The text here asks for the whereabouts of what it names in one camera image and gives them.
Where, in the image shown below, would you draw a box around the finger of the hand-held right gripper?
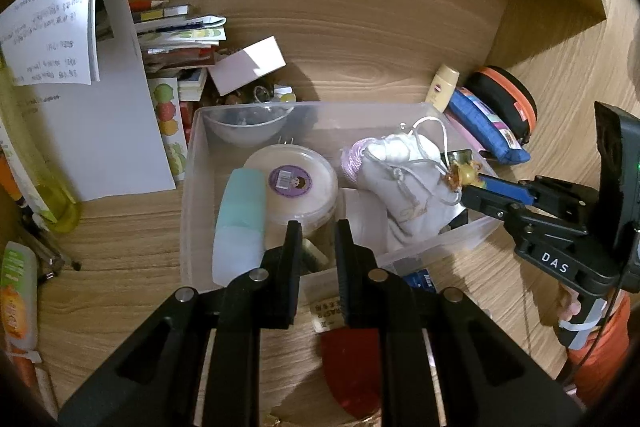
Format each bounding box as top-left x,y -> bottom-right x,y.
460,187 -> 587,239
475,174 -> 599,208

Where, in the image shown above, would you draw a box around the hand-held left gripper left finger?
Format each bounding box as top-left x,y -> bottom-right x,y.
57,220 -> 304,427

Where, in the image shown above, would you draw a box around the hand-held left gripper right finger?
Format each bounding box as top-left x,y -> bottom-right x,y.
334,219 -> 586,427

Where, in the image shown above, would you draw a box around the yellow orange keychain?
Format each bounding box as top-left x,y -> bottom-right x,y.
442,150 -> 483,192

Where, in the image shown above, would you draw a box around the pale round case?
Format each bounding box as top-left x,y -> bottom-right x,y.
243,144 -> 339,238

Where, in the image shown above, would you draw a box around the teal frosted bottle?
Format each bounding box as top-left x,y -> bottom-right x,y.
212,168 -> 267,288

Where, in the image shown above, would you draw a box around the white drawstring pouch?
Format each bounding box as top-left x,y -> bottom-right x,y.
357,117 -> 468,253

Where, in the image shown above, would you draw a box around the pink cable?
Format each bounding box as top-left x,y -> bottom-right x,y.
340,142 -> 373,185

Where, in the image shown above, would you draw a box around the clear plastic storage box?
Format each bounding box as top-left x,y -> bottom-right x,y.
180,101 -> 501,295

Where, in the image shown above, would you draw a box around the person's right forearm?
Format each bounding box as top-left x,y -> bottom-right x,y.
567,294 -> 633,408

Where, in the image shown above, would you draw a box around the wooden desktop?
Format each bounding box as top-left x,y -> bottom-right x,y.
0,32 -> 640,427

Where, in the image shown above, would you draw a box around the person's right hand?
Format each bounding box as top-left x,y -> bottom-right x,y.
555,284 -> 584,324

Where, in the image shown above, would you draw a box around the pale printed label card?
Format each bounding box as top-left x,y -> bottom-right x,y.
309,297 -> 346,334

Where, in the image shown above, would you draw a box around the blue patchwork pouch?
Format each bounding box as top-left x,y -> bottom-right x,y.
446,88 -> 531,165

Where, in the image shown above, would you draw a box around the blue white small tube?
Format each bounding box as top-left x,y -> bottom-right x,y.
402,269 -> 438,293

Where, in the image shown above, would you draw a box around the black orange round case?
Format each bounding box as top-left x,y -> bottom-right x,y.
465,66 -> 538,145

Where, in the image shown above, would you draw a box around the red flat item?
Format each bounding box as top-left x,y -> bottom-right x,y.
320,327 -> 386,418

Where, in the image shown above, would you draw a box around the cream lotion tube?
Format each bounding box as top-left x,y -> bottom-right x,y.
425,64 -> 460,112

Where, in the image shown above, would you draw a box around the clear plastic bowl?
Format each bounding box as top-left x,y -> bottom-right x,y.
202,104 -> 296,146

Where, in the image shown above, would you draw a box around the small trinkets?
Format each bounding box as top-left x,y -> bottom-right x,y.
220,82 -> 297,106

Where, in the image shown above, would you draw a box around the small pale pink box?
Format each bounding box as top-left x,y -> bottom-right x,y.
207,36 -> 287,96

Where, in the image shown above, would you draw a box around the white paper sheets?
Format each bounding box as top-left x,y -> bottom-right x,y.
30,0 -> 177,202

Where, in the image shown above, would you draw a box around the dark pens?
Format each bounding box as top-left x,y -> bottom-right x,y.
20,212 -> 83,283

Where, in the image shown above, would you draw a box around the yellow glass cup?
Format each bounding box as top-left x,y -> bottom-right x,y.
0,57 -> 82,235

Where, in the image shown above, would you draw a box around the stack of books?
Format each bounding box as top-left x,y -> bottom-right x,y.
129,0 -> 228,102

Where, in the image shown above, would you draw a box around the orange green tube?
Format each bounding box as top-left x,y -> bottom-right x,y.
0,241 -> 41,355

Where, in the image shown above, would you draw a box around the orange book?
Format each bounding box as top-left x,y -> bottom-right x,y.
0,152 -> 23,202

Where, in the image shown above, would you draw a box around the white handwritten paper note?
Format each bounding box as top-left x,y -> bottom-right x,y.
0,0 -> 101,86

